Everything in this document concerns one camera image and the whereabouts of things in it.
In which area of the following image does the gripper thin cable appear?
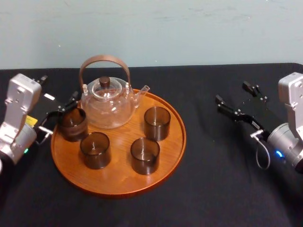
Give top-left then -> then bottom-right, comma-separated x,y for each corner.
35,126 -> 54,145
250,129 -> 271,170

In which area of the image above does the glass teapot with wooden handle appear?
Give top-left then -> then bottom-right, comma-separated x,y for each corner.
79,54 -> 150,130

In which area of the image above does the black table cloth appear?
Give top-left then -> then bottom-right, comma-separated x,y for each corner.
0,62 -> 303,227

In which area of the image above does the right gripper thin cable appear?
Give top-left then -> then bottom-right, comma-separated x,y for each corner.
250,129 -> 271,170

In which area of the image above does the smoky glass cup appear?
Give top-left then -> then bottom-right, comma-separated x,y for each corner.
80,131 -> 112,170
130,137 -> 161,175
143,106 -> 171,142
58,107 -> 89,143

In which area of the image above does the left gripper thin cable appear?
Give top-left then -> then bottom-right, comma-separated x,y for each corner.
35,126 -> 54,145

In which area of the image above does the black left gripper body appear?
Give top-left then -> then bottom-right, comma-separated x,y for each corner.
26,93 -> 62,130

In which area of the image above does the glass teapot lid, dark knob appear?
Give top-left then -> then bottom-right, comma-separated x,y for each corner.
91,76 -> 123,99

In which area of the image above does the round wooden tray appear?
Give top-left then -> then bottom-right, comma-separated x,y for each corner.
50,88 -> 187,196

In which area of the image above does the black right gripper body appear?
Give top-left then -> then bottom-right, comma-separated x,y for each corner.
238,96 -> 289,136

